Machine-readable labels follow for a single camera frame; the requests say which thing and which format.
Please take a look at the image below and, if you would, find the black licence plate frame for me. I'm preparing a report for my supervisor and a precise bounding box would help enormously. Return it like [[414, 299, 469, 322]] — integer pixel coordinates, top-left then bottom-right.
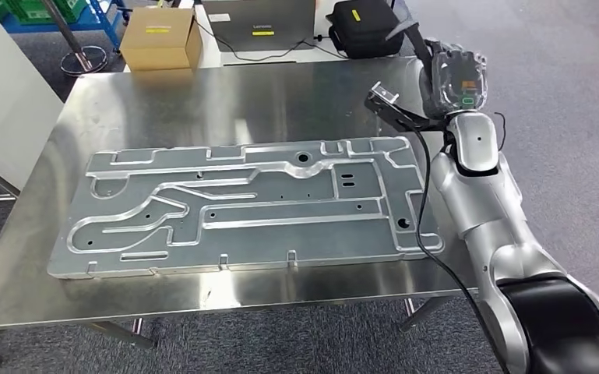
[[386, 0, 435, 73]]

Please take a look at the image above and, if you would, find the thin black wire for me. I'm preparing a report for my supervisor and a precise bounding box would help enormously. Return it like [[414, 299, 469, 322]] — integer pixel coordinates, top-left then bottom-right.
[[494, 111, 508, 153]]

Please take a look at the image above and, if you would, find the grey laptop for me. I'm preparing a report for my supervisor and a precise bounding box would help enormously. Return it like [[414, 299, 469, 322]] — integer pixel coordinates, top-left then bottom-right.
[[201, 0, 316, 54]]

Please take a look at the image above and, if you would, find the black camera bracket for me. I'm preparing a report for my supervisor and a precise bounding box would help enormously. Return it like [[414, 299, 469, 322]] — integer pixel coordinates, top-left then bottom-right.
[[365, 93, 447, 132]]

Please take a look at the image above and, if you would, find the grey metal plate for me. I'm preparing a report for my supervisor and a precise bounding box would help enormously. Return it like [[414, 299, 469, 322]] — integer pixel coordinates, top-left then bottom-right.
[[47, 136, 446, 281]]

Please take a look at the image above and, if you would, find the black laptop cable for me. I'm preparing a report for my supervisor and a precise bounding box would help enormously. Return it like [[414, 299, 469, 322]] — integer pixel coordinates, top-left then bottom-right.
[[194, 20, 349, 64]]

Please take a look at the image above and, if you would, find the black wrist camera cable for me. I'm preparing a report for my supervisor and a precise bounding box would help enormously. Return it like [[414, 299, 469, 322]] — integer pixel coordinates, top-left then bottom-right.
[[410, 126, 512, 374]]

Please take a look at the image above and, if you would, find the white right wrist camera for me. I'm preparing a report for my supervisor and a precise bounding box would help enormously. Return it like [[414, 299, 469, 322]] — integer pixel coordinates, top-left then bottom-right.
[[370, 80, 400, 105]]

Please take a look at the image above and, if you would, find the white table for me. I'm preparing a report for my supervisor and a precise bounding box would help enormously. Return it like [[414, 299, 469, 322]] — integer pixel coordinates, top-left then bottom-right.
[[123, 0, 354, 68]]

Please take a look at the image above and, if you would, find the brown cardboard box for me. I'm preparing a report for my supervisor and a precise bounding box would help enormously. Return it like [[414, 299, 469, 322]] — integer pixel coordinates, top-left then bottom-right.
[[119, 5, 203, 72]]

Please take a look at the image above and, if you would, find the steel workbench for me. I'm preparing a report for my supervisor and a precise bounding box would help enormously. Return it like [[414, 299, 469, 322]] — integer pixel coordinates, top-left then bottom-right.
[[0, 55, 481, 370]]

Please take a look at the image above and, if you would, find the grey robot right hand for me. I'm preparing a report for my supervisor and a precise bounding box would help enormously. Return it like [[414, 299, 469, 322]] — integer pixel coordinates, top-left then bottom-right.
[[418, 38, 489, 121]]

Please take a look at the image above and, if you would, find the black carrying case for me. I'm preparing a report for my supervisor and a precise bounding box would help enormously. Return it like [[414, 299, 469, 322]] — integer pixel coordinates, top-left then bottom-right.
[[326, 0, 406, 59]]

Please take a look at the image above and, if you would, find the stanchion with chrome ring base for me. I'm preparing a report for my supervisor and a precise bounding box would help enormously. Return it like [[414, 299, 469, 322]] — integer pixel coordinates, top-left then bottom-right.
[[41, 0, 109, 77]]

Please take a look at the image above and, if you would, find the blue metal cart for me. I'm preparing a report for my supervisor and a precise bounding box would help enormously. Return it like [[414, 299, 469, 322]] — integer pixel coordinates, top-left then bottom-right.
[[0, 0, 127, 53]]

